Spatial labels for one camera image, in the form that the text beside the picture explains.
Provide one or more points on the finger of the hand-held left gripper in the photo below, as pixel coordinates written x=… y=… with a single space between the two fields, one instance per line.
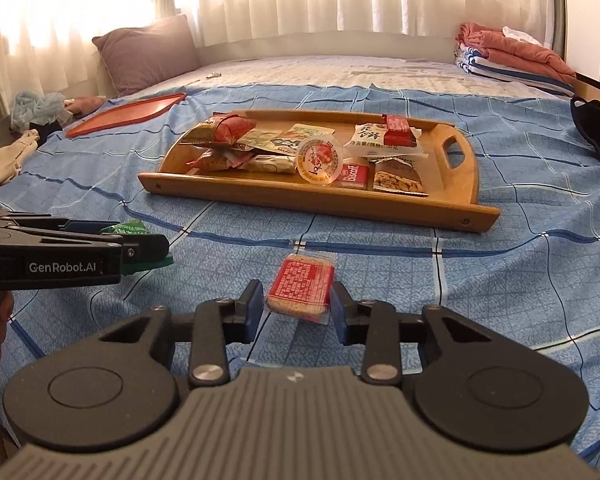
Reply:
x=145 y=250
x=82 y=226

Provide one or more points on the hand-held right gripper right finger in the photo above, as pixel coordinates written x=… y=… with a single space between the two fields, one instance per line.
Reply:
x=339 y=310

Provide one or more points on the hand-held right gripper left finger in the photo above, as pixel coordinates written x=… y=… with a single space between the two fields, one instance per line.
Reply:
x=252 y=305

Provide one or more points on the green snack packet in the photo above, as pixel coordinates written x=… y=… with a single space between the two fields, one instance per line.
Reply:
x=130 y=228

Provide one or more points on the red label cracker packet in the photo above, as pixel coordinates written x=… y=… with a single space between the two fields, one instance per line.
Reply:
x=302 y=280

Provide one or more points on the pink-edged snack packet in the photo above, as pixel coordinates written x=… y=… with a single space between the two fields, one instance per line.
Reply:
x=212 y=160

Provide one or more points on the wooden serving tray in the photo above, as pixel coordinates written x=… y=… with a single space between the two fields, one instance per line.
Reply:
x=290 y=190

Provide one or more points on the red biscuit packet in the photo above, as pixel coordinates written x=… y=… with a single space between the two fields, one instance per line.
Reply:
x=352 y=175

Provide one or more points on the beige cloth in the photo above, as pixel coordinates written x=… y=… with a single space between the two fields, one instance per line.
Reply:
x=5 y=160

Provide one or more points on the red plastic tray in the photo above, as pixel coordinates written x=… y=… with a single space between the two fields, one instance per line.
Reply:
x=125 y=112

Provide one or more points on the pink cloth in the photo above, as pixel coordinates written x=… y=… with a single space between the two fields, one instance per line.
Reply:
x=87 y=104

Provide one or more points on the light blue plastic bag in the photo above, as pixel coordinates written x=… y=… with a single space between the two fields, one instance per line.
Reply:
x=35 y=107

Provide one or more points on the beige snack packet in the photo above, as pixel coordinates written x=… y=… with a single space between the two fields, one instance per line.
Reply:
x=270 y=162

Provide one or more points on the large red brown snack packet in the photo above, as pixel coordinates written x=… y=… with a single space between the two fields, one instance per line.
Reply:
x=230 y=129

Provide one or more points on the clear jelly cup red label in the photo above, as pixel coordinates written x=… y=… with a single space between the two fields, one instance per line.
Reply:
x=320 y=160

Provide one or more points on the cream illustrated snack packet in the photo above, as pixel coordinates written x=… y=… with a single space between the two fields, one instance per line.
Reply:
x=265 y=141

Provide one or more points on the blue plaid bedsheet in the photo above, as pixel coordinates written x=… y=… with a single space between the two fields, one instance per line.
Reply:
x=505 y=285

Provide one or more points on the white red snack packet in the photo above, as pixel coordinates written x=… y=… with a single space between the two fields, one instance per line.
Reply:
x=365 y=140

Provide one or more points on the orange white sauce packet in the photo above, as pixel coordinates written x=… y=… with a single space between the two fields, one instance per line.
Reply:
x=305 y=131

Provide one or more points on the purple pillow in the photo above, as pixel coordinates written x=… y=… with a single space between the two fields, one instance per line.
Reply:
x=145 y=50

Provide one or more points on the small red snack packet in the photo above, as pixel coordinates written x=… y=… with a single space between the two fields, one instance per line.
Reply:
x=397 y=130

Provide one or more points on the white quilted mattress pad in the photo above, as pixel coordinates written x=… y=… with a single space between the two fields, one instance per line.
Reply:
x=330 y=72

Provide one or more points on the grey bed headboard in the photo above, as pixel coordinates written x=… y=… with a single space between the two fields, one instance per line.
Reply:
x=330 y=47

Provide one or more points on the blue white striped blanket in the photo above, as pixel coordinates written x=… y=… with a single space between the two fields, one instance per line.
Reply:
x=480 y=67

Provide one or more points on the black bag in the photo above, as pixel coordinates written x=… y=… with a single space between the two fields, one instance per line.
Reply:
x=587 y=130

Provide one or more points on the folded blankets pile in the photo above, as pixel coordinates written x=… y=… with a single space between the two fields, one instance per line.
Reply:
x=520 y=55

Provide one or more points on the white folded cloth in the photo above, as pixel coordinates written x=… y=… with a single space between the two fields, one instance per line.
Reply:
x=520 y=34

